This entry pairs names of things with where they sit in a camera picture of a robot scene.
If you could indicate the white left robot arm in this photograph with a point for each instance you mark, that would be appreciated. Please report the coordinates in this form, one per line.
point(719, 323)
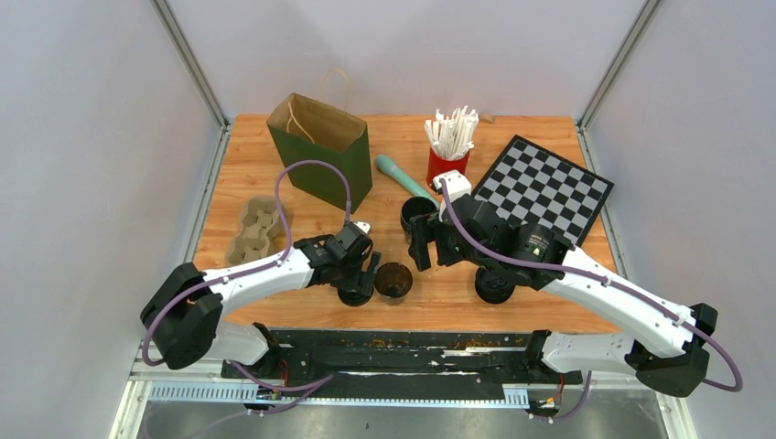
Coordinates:
point(185, 319)

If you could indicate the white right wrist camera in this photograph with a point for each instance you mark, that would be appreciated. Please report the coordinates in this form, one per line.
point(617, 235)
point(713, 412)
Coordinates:
point(452, 185)

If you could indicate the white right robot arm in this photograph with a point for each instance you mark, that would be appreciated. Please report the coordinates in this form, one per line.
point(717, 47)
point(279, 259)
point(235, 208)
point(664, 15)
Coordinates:
point(659, 343)

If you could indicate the green paper bag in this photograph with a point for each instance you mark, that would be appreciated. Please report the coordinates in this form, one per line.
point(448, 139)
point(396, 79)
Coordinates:
point(304, 128)

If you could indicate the grey cardboard cup carrier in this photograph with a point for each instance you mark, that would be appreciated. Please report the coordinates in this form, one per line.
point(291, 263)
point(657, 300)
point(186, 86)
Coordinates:
point(261, 229)

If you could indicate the teal handheld massager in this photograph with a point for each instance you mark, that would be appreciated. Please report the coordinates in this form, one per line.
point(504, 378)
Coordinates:
point(389, 167)

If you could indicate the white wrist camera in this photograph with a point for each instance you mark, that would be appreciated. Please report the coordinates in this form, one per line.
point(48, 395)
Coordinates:
point(452, 185)
point(364, 226)

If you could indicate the black white chessboard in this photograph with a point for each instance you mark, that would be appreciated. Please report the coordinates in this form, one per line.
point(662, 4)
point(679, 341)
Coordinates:
point(528, 183)

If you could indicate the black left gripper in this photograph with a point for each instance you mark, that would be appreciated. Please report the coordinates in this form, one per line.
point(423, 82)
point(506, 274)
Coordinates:
point(362, 282)

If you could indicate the white wrapped straws bundle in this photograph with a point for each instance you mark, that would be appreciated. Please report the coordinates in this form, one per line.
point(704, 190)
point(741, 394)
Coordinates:
point(451, 136)

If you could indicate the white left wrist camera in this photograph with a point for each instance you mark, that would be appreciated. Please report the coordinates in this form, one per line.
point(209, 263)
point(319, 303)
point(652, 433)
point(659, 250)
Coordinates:
point(364, 226)

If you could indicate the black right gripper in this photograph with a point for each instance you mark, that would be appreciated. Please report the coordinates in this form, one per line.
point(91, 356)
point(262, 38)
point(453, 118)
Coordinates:
point(424, 230)

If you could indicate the stack of black cups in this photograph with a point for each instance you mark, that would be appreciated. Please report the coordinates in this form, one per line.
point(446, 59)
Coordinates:
point(413, 207)

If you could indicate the red cup holder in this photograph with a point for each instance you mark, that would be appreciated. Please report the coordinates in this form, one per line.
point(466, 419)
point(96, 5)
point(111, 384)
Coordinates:
point(437, 165)

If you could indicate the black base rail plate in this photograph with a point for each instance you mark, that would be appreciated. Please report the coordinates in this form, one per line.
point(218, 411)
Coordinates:
point(403, 366)

